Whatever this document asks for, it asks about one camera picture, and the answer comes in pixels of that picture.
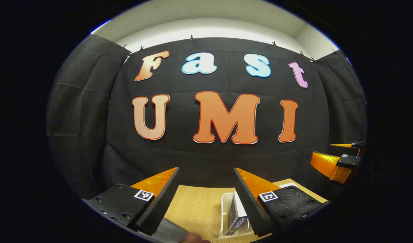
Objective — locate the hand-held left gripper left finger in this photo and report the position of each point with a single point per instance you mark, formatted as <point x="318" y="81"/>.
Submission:
<point x="162" y="206"/>

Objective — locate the white bookshelf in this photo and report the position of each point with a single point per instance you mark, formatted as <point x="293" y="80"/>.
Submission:
<point x="223" y="209"/>

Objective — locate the blue picture book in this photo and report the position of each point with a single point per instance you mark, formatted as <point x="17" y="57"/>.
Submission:
<point x="235" y="222"/>

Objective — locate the grey schoolbag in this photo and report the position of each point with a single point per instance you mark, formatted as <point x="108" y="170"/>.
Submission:
<point x="172" y="233"/>

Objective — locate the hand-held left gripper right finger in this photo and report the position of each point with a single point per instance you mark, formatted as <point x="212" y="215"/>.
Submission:
<point x="252" y="209"/>

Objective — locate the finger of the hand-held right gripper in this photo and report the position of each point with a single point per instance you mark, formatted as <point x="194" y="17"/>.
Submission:
<point x="356" y="148"/>
<point x="328" y="165"/>

